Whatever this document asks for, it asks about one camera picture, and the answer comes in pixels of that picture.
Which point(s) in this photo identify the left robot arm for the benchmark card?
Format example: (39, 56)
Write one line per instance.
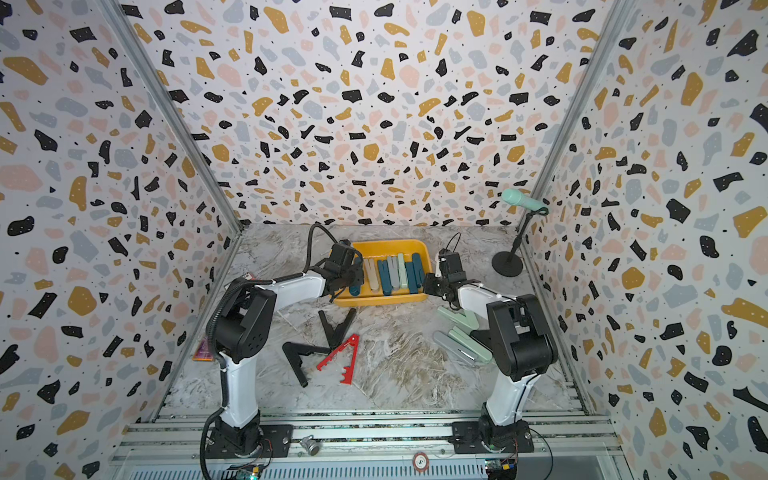
(240, 325)

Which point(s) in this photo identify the red open pruning pliers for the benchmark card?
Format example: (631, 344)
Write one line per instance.
(344, 358)

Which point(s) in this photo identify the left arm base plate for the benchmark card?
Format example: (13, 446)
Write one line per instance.
(268, 441)

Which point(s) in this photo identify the yellow plastic storage box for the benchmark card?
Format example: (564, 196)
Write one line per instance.
(381, 250)

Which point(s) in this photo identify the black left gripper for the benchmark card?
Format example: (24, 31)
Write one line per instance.
(362, 274)

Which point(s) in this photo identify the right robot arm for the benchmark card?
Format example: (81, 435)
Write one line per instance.
(513, 329)

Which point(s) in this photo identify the black microphone stand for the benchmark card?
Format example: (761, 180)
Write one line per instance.
(509, 263)

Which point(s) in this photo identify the silver round knob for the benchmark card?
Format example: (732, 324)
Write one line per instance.
(310, 444)

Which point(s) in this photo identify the dark teal pruning pliers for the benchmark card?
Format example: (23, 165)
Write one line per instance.
(418, 269)

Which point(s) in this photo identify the small pink card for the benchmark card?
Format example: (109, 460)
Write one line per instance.
(202, 352)

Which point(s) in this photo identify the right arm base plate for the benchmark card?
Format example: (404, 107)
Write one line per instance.
(482, 436)

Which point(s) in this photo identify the mint green pruning pliers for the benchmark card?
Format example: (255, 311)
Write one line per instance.
(402, 271)

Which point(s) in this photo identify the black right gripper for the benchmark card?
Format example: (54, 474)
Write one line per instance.
(430, 285)

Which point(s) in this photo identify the cream pruning pliers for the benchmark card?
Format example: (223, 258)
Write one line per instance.
(371, 274)

